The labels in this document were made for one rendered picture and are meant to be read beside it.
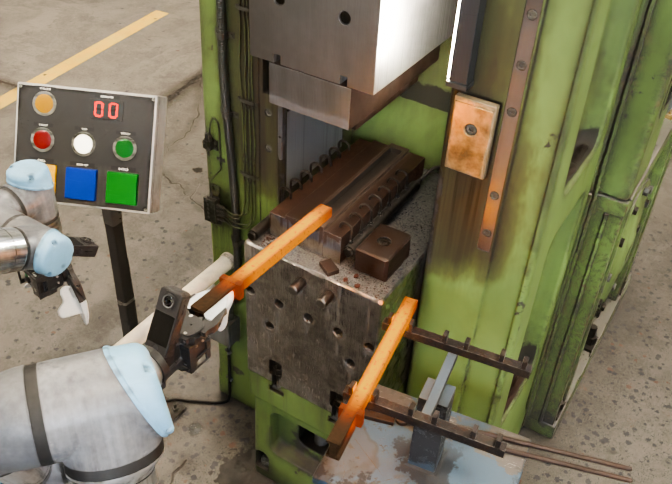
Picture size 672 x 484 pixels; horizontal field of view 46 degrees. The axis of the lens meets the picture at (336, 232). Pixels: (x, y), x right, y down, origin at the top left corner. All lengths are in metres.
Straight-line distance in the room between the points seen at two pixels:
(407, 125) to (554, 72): 0.69
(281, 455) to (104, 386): 1.52
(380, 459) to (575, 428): 1.20
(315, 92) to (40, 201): 0.57
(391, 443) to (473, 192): 0.57
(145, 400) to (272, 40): 0.93
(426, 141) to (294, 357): 0.67
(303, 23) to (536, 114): 0.49
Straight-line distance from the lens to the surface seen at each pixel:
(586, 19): 1.50
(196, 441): 2.64
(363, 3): 1.50
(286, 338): 2.00
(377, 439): 1.78
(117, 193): 1.93
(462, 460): 1.78
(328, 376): 2.00
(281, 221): 1.86
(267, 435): 2.37
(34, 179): 1.50
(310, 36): 1.59
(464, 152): 1.66
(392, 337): 1.61
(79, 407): 0.92
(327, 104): 1.62
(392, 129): 2.18
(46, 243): 1.36
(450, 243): 1.82
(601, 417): 2.89
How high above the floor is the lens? 2.08
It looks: 38 degrees down
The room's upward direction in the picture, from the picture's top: 3 degrees clockwise
